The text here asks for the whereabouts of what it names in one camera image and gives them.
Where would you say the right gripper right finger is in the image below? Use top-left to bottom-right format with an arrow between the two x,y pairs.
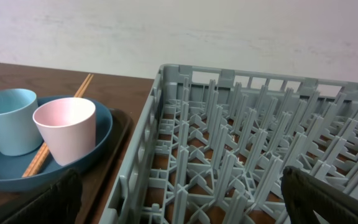
281,166 -> 358,224

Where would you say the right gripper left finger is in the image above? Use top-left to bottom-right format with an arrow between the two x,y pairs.
3,169 -> 83,224

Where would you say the grey dishwasher rack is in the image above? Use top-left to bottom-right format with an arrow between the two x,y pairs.
100,64 -> 358,223

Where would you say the dark blue plate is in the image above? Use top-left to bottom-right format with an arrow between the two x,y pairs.
0,100 -> 114,192

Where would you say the pink white cup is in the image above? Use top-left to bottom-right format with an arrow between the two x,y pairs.
32,97 -> 96,166

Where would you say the light blue cup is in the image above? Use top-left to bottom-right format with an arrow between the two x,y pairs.
0,88 -> 43,156

